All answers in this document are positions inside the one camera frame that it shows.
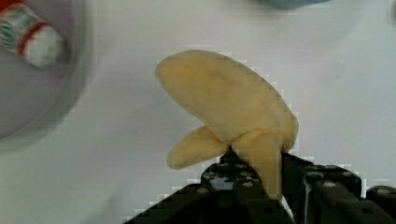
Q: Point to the blue bowl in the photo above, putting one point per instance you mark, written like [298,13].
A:
[293,3]

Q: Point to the red ketchup bottle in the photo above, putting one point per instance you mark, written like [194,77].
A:
[24,33]

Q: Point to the peeled yellow toy banana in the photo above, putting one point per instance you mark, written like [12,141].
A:
[239,109]

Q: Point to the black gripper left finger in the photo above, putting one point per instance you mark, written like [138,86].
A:
[230,192]

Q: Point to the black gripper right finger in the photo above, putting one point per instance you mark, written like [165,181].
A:
[329,194]

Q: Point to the grey round plate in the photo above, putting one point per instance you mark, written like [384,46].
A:
[33,99]

